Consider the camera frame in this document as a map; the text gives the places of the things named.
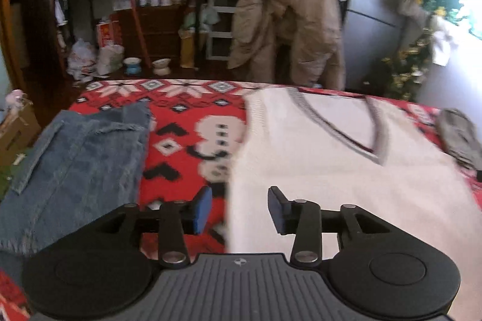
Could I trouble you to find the white red-printed plastic bag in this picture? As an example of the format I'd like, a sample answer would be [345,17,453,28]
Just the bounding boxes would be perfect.
[67,39,99,78]

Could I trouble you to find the red patterned blanket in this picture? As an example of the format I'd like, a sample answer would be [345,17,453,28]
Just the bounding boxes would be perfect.
[0,79,482,321]

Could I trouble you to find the grey crumpled cloth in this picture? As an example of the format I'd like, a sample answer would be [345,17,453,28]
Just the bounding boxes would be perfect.
[437,108,482,171]

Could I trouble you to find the cardboard box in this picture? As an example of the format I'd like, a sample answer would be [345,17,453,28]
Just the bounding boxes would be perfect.
[0,101,41,160]

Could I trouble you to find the white plastic drawer unit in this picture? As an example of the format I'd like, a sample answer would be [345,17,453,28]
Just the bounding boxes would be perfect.
[205,0,243,61]

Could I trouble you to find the blue denim jeans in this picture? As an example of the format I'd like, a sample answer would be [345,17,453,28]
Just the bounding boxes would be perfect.
[0,101,152,280]

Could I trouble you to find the dark wooden drawer cabinet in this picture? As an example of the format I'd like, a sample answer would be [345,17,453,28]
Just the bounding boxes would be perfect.
[111,3,191,67]

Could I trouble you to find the red printed carton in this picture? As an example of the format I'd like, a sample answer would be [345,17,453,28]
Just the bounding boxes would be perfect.
[95,21,124,51]

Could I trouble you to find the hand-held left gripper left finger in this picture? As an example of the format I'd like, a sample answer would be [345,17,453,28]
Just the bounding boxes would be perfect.
[90,186,214,269]

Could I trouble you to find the white pink plush toy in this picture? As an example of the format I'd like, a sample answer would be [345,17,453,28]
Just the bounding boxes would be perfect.
[5,89,26,111]

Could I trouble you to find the small tinsel christmas tree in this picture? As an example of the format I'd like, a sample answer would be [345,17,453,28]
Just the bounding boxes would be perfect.
[381,37,433,102]

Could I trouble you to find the plain white plastic bag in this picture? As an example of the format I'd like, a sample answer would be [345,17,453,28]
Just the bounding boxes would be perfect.
[97,43,126,76]

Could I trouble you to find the beige jacket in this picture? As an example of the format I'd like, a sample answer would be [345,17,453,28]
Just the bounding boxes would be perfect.
[228,0,346,90]

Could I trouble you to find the silver refrigerator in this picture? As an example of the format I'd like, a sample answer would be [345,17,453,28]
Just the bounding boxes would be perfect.
[344,0,428,103]

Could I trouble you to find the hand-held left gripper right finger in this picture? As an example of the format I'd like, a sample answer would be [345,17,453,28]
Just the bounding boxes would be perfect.
[268,186,394,266]

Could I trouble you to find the blue white pet bowl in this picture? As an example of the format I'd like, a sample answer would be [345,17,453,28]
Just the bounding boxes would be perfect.
[123,57,144,76]

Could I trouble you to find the green flat box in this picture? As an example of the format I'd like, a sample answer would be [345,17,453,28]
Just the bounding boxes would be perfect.
[0,151,33,197]

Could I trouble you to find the white knit sweater vest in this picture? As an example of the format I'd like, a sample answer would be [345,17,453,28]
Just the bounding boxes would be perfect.
[225,88,482,254]

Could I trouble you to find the yellow bag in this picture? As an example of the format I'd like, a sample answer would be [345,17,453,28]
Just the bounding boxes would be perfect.
[179,36,197,69]

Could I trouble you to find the white hanging cloth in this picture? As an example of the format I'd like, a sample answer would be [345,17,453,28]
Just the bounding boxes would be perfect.
[430,28,452,66]

